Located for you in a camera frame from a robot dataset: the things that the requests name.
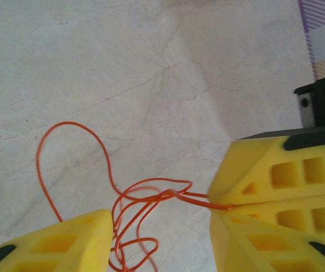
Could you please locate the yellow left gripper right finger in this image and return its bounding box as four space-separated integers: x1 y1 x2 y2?
211 212 325 272

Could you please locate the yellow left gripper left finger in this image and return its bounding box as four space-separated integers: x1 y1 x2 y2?
0 209 114 272

